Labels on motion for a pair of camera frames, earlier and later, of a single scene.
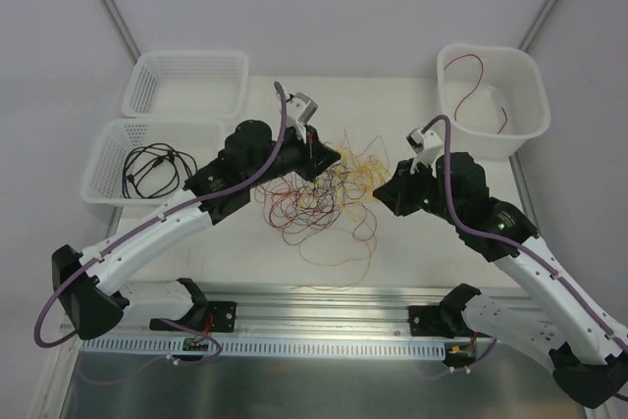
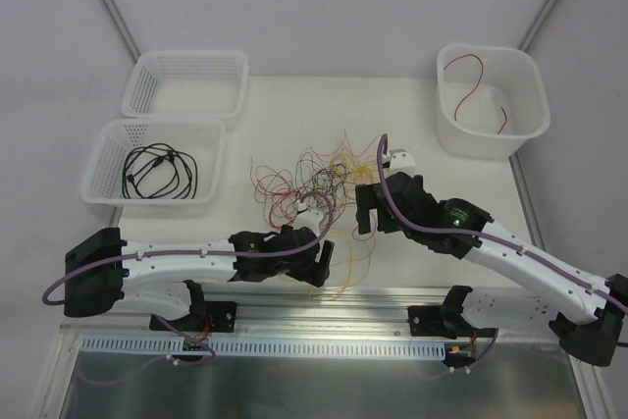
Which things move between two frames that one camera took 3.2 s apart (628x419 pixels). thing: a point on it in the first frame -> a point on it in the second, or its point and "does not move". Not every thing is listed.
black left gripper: x=311 y=156 -> x=314 y=259
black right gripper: x=405 y=188 -> x=375 y=204
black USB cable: x=155 y=170 does not move
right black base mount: x=444 y=320 does not move
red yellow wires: x=332 y=220 does not move
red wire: x=455 y=115 does not move
